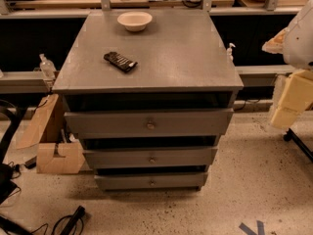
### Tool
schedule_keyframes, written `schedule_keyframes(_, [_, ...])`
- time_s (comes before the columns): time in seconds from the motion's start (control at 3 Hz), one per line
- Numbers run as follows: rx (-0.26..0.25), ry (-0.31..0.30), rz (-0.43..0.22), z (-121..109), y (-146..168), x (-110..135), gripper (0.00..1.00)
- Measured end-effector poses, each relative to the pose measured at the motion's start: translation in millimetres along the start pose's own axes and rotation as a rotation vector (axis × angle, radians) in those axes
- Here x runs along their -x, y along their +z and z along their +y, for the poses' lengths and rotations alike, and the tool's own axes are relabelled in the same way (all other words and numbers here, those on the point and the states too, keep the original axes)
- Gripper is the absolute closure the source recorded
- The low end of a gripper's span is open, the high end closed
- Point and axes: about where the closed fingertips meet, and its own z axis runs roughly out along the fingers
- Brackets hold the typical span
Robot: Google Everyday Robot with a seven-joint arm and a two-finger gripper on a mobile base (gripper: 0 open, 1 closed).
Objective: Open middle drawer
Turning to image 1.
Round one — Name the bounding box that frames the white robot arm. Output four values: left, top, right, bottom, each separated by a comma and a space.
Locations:
262, 0, 313, 129

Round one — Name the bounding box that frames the white paper bowl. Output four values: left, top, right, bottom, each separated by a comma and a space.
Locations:
117, 12, 153, 32

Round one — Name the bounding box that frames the grey bottom drawer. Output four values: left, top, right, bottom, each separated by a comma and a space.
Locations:
95, 172, 208, 190

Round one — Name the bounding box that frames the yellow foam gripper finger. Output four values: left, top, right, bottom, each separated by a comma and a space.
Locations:
270, 70, 313, 129
262, 28, 286, 54

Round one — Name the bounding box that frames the black power strip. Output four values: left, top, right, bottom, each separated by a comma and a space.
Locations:
60, 206, 85, 235

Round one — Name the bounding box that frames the grey top drawer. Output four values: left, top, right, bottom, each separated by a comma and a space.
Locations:
65, 109, 233, 139

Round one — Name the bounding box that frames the grey drawer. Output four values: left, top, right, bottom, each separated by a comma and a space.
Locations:
83, 147, 217, 168
65, 109, 233, 139
95, 172, 208, 190

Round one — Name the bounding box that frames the white pump bottle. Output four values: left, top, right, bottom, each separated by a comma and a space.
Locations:
226, 43, 236, 61

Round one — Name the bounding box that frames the grey wooden drawer cabinet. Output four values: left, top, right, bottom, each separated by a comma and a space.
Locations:
53, 9, 243, 176

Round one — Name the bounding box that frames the brown cardboard box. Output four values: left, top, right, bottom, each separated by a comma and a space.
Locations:
16, 94, 85, 174

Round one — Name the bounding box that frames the black snack bar packet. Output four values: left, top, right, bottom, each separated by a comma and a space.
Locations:
104, 52, 137, 73

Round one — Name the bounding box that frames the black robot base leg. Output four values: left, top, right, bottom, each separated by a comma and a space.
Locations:
283, 129, 313, 163

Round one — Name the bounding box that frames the clear plastic bottle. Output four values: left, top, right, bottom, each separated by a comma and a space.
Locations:
39, 54, 57, 79

